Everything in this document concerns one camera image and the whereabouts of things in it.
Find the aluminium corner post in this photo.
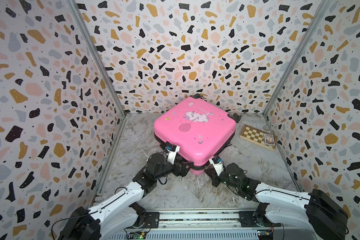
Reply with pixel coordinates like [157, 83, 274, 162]
[263, 0, 331, 117]
[66, 0, 126, 119]

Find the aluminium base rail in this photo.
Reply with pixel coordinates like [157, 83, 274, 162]
[68, 208, 331, 240]

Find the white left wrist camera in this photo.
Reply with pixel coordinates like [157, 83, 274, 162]
[165, 142, 180, 165]

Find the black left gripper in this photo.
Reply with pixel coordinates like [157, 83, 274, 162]
[154, 155, 194, 182]

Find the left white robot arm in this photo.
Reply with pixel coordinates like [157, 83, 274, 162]
[58, 153, 193, 240]

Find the small card box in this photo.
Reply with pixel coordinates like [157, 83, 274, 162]
[264, 134, 275, 146]

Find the pink hard-shell kids suitcase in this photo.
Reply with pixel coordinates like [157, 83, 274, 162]
[154, 94, 242, 175]

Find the left aluminium corner post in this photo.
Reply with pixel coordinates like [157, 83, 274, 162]
[66, 0, 126, 119]

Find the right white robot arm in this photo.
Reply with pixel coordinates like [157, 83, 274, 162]
[205, 163, 349, 240]

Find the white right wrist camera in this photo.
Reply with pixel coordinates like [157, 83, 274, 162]
[209, 155, 225, 176]

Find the right aluminium corner post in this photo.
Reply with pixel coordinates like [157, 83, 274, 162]
[263, 0, 331, 117]

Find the wooden chess board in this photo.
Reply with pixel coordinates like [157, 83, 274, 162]
[240, 125, 278, 151]

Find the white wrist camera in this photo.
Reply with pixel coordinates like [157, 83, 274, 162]
[209, 155, 225, 176]
[165, 142, 180, 165]

